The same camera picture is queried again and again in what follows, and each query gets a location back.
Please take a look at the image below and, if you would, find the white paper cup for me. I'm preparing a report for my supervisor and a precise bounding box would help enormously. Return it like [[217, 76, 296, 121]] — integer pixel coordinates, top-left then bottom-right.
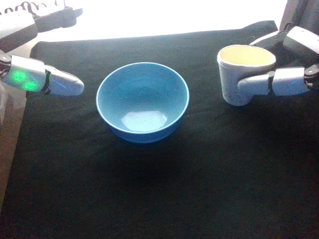
[[216, 44, 277, 107]]

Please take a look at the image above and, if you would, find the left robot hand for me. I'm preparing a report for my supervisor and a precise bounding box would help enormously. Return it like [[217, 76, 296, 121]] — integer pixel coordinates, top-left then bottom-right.
[[0, 0, 85, 97]]

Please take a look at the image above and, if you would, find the white backdrop sheet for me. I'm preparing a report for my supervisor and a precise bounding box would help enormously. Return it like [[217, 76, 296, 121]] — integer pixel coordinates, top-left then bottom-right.
[[32, 0, 287, 42]]

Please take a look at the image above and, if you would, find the blue bowl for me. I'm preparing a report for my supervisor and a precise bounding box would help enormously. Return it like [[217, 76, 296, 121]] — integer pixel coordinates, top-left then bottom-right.
[[96, 62, 190, 144]]

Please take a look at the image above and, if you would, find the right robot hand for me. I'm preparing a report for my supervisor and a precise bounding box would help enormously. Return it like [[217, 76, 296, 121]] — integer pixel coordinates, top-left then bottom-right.
[[237, 22, 319, 97]]

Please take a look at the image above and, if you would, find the black table cloth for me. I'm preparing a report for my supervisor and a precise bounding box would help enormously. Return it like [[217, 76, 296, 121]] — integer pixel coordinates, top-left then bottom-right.
[[0, 20, 319, 239]]

